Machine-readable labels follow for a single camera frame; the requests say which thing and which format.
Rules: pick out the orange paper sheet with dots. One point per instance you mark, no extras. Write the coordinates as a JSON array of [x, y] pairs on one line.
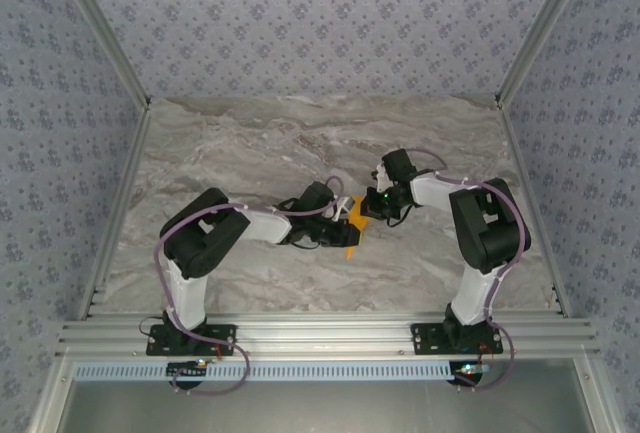
[[357, 215]]

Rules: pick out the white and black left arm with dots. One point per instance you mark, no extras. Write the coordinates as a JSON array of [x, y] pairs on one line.
[[205, 238]]

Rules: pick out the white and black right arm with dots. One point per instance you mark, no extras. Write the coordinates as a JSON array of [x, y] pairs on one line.
[[490, 233]]

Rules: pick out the aluminium front beam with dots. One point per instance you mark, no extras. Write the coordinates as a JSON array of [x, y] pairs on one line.
[[325, 335]]

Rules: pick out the right controller board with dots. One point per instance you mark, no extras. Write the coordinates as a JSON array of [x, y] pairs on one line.
[[472, 368]]

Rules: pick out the controller board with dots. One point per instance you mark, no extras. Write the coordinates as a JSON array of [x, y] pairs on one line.
[[472, 368], [187, 369]]

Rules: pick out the left controller board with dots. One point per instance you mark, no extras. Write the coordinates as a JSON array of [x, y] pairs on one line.
[[187, 369]]

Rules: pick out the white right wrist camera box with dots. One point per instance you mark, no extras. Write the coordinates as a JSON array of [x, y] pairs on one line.
[[381, 180]]

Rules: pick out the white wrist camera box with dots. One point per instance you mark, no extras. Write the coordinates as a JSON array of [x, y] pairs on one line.
[[381, 180], [342, 208]]

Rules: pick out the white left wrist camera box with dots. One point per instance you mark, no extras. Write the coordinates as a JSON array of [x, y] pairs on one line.
[[342, 208]]

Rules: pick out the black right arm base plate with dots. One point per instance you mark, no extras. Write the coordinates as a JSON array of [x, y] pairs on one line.
[[425, 338]]

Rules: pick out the aluminium right side rail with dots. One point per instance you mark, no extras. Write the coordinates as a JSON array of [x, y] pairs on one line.
[[535, 213]]

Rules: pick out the aluminium rail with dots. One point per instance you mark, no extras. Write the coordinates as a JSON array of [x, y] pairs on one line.
[[115, 213], [535, 213]]

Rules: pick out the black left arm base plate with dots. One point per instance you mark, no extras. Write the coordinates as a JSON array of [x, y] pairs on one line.
[[220, 335]]

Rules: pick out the aluminium right frame post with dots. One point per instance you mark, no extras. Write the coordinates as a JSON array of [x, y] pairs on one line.
[[545, 28]]

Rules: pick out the aluminium frame post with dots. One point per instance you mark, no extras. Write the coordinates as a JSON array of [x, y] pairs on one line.
[[100, 33], [545, 28]]

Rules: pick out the aluminium left side rail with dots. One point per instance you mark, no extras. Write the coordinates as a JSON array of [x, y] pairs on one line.
[[115, 213]]

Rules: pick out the aluminium left frame post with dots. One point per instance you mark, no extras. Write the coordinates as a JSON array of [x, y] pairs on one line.
[[100, 33]]

